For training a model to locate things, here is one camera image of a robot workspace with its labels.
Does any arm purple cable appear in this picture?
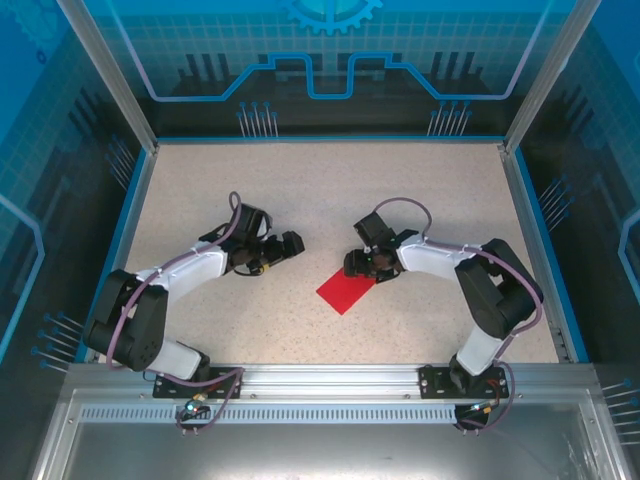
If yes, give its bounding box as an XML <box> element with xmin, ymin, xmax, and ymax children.
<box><xmin>373</xmin><ymin>197</ymin><xmax>545</xmax><ymax>434</ymax></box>
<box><xmin>107</xmin><ymin>191</ymin><xmax>246</xmax><ymax>436</ymax></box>

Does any aluminium frame post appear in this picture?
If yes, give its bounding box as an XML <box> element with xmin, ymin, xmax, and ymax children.
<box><xmin>502</xmin><ymin>0</ymin><xmax>601</xmax><ymax>154</ymax></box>
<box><xmin>55</xmin><ymin>0</ymin><xmax>161</xmax><ymax>156</ymax></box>

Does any aluminium mounting rail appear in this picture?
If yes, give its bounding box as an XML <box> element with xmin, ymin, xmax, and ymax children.
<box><xmin>64</xmin><ymin>362</ymin><xmax>599</xmax><ymax>399</ymax></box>

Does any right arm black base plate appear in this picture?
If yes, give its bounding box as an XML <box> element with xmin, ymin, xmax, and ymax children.
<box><xmin>418</xmin><ymin>364</ymin><xmax>511</xmax><ymax>401</ymax></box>

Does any left arm cable connector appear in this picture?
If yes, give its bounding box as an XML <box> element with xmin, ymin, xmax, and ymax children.
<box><xmin>182</xmin><ymin>392</ymin><xmax>211</xmax><ymax>416</ymax></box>

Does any slotted cable duct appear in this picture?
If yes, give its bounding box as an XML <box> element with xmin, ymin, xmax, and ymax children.
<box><xmin>77</xmin><ymin>405</ymin><xmax>464</xmax><ymax>425</ymax></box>

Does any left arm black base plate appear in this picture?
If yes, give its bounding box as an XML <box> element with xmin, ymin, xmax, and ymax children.
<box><xmin>152</xmin><ymin>364</ymin><xmax>246</xmax><ymax>401</ymax></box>

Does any right arm cable connector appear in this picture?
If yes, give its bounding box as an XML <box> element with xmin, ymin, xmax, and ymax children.
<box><xmin>467</xmin><ymin>398</ymin><xmax>503</xmax><ymax>416</ymax></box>

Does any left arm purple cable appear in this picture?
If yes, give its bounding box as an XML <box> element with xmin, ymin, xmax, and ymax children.
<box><xmin>107</xmin><ymin>191</ymin><xmax>246</xmax><ymax>436</ymax></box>

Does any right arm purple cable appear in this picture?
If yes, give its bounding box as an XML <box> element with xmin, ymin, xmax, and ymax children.
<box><xmin>373</xmin><ymin>197</ymin><xmax>545</xmax><ymax>434</ymax></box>

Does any blue printed side panel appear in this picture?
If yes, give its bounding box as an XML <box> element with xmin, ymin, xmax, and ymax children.
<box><xmin>514</xmin><ymin>0</ymin><xmax>640</xmax><ymax>480</ymax></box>
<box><xmin>0</xmin><ymin>0</ymin><xmax>154</xmax><ymax>480</ymax></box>

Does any arm cable connector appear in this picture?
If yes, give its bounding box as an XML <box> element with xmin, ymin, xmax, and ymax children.
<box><xmin>182</xmin><ymin>392</ymin><xmax>211</xmax><ymax>416</ymax></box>
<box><xmin>467</xmin><ymin>398</ymin><xmax>503</xmax><ymax>416</ymax></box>

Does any red paper sheet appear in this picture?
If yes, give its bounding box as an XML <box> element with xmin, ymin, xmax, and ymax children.
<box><xmin>315</xmin><ymin>267</ymin><xmax>376</xmax><ymax>316</ymax></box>

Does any blue printed gear panel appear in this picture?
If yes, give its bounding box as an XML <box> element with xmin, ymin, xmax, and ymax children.
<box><xmin>87</xmin><ymin>0</ymin><xmax>559</xmax><ymax>139</ymax></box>

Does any aluminium side rail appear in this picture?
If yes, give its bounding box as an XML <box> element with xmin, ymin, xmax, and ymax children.
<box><xmin>499</xmin><ymin>142</ymin><xmax>574</xmax><ymax>364</ymax></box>
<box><xmin>82</xmin><ymin>144</ymin><xmax>160</xmax><ymax>364</ymax></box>

